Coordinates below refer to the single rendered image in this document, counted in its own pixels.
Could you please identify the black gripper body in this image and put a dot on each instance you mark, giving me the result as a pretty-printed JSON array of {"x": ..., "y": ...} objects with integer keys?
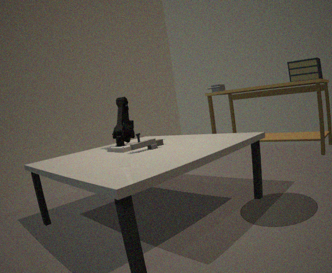
[{"x": 127, "y": 139}]

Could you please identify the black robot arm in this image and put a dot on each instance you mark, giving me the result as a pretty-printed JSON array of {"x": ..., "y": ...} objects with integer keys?
[{"x": 124, "y": 126}]

